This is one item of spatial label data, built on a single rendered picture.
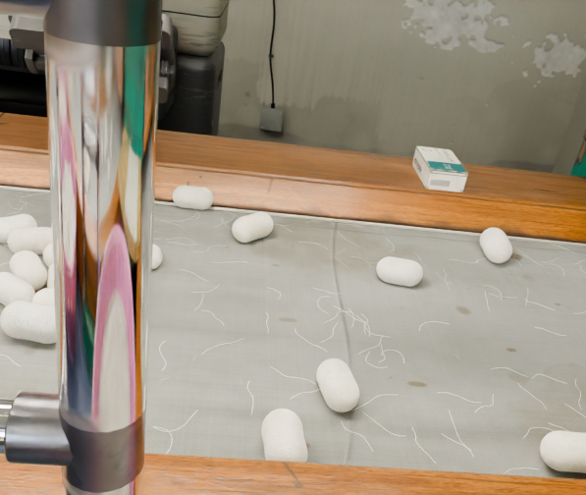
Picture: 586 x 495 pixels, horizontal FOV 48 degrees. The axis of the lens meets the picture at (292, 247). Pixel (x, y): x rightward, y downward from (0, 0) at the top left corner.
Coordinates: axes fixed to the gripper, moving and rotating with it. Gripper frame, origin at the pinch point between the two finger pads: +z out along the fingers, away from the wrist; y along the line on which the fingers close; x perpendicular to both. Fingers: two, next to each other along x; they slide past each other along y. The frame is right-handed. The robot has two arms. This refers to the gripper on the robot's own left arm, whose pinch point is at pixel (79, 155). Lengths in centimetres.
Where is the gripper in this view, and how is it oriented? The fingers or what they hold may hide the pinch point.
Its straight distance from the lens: 45.0
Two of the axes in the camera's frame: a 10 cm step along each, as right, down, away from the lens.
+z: -0.4, 9.3, -3.6
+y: 9.9, 0.8, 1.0
